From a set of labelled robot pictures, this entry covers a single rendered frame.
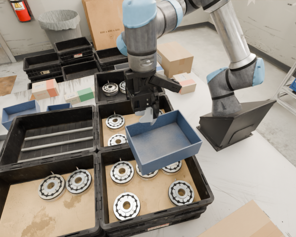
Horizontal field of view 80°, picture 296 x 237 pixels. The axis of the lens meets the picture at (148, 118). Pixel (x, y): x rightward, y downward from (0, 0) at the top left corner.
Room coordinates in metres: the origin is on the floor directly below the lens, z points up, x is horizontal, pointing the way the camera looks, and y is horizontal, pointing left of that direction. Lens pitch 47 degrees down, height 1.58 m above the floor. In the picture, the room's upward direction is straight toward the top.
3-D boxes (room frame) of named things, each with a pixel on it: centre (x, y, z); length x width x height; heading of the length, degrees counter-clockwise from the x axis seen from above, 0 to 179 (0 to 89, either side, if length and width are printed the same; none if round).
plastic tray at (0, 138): (0.51, 0.78, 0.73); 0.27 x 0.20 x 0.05; 11
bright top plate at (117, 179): (0.35, 0.11, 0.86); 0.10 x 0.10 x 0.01
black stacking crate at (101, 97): (0.89, 0.12, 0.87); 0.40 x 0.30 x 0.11; 103
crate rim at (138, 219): (0.31, -0.01, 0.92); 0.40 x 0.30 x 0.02; 103
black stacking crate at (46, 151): (0.51, 0.45, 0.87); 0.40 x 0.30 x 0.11; 103
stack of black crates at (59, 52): (2.12, 0.91, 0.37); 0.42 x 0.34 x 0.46; 113
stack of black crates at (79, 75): (1.75, 0.75, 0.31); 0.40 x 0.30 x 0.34; 113
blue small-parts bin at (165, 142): (0.34, -0.05, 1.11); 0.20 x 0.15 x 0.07; 113
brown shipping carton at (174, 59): (1.44, -0.21, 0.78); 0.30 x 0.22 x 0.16; 24
